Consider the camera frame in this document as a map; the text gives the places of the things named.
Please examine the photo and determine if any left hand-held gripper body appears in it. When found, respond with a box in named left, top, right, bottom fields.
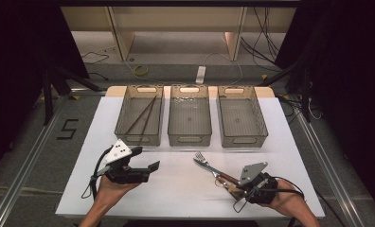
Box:
left=95, top=138, right=151, bottom=185

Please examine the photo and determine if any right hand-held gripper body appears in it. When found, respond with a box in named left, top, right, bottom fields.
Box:
left=239, top=162, right=278, bottom=204

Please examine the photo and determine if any dark brown chopstick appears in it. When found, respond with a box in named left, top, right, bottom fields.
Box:
left=124, top=95, right=158, bottom=135
left=139, top=98, right=157, bottom=146

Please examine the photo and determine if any metal knife with brown handle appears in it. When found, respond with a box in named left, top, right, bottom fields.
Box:
left=192, top=158, right=241, bottom=185

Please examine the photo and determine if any translucent grey plastic bin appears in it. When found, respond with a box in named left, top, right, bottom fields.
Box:
left=168, top=84, right=213, bottom=147
left=114, top=84, right=165, bottom=147
left=217, top=84, right=269, bottom=148

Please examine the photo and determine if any metal fork with brown handle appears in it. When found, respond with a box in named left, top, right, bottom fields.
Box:
left=194, top=151, right=218, bottom=173

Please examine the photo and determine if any person's left hand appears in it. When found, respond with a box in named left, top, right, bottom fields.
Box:
left=95, top=164, right=143, bottom=207

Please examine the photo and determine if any person's right hand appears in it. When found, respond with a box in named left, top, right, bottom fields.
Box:
left=260, top=183, right=307, bottom=219

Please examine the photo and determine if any black metal stand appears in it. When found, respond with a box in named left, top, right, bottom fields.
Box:
left=257, top=58, right=313, bottom=124
left=41, top=61, right=102, bottom=127

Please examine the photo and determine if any beige wooden shelf unit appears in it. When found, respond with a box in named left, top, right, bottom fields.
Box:
left=59, top=6, right=297, bottom=62

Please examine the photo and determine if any left hand-held gripper black cable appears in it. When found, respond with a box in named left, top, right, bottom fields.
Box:
left=80, top=147, right=112, bottom=201

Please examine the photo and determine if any silver metal floor rail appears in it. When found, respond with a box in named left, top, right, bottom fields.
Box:
left=0, top=102, right=65, bottom=227
left=294, top=110, right=366, bottom=227

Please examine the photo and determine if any yellow coiled cable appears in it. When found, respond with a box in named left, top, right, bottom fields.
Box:
left=133, top=64, right=150, bottom=77

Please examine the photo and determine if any thin black floor cable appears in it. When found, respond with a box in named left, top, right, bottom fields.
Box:
left=80, top=50, right=111, bottom=66

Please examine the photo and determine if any white floor cable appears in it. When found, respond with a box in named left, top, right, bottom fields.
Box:
left=204, top=51, right=244, bottom=87

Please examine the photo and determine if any bundle of black cables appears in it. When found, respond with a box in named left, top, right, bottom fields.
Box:
left=240, top=6, right=283, bottom=73

